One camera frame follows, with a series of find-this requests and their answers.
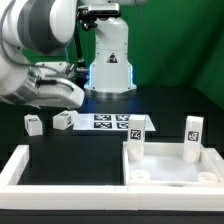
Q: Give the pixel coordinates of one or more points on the white marker sheet with tags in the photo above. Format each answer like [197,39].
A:
[110,122]

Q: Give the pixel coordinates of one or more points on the white square table top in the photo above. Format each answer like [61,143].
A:
[163,165]

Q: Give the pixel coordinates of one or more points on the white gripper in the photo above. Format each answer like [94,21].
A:
[58,92]

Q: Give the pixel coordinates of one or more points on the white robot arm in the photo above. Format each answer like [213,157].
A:
[48,26]

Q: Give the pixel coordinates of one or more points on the black camera on stand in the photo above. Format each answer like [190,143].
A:
[87,16]

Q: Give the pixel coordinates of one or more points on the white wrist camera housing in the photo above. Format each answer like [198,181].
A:
[59,68]

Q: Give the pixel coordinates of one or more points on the white U-shaped fence frame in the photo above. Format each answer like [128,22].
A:
[100,197]

